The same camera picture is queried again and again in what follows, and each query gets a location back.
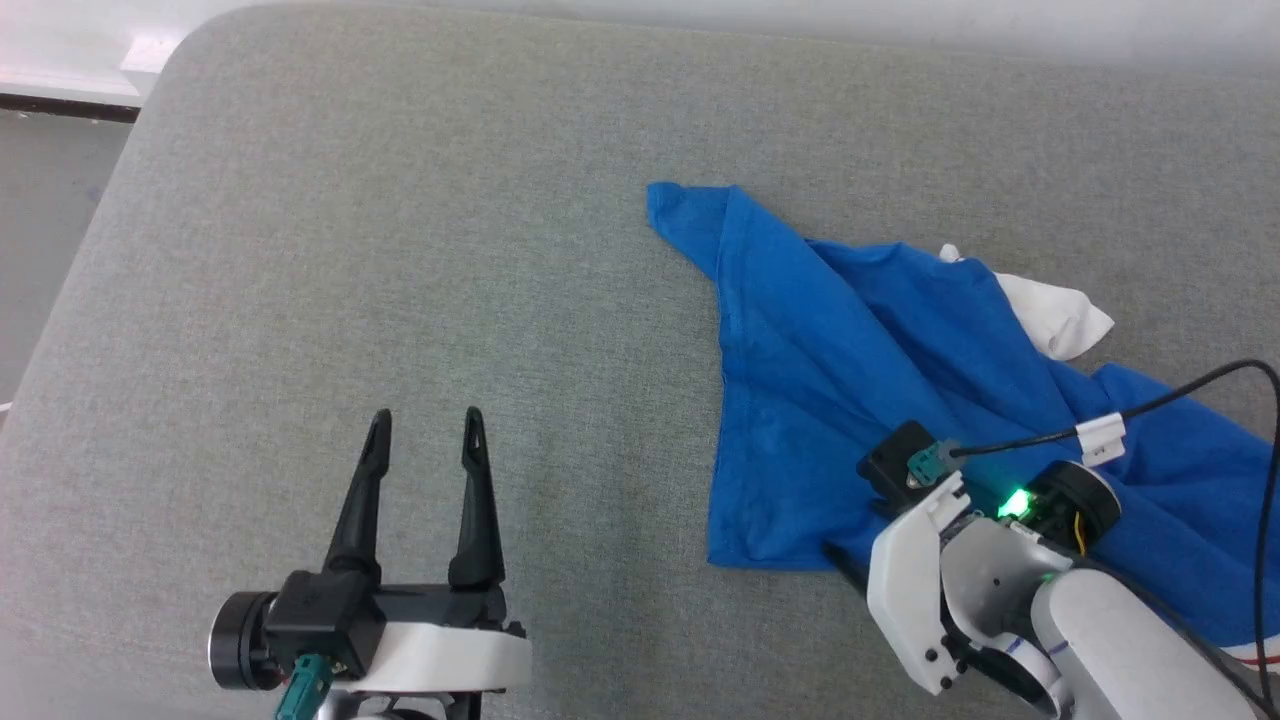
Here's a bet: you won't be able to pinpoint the blue shirt with white sleeves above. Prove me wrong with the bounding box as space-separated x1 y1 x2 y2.
645 180 1280 666

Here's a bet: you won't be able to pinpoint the white cable tag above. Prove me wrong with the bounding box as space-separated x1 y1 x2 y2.
1075 412 1129 467

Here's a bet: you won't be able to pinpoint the dark skirting board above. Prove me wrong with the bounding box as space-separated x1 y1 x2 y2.
0 92 141 125

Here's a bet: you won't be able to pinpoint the black camera cable teal plug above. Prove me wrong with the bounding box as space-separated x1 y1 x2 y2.
905 360 1280 661
275 655 333 720

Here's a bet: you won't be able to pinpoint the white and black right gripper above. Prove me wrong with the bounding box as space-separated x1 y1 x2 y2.
820 460 1123 697

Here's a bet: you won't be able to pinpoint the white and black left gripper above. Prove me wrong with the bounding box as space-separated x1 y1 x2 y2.
208 406 533 695

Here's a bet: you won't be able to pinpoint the grey fabric sofa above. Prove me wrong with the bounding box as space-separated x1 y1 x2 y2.
0 0 1280 720

